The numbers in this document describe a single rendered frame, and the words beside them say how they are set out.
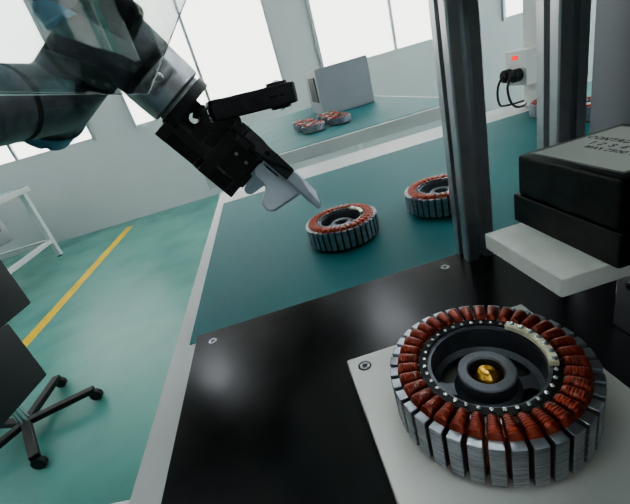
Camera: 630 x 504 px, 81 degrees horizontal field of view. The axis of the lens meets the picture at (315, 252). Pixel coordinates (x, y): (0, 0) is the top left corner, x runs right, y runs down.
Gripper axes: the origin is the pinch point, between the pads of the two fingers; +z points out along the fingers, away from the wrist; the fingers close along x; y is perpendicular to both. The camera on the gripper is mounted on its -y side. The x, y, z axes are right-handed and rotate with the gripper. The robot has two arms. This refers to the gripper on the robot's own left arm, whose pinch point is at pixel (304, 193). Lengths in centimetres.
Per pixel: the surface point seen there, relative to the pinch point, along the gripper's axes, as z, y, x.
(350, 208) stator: 8.3, -3.5, -1.6
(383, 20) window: 84, -241, -363
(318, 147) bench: 28, -27, -90
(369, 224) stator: 8.7, -2.6, 5.2
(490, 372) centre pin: 1.1, 4.3, 37.6
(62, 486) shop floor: 28, 120, -65
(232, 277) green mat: 0.8, 16.6, -2.2
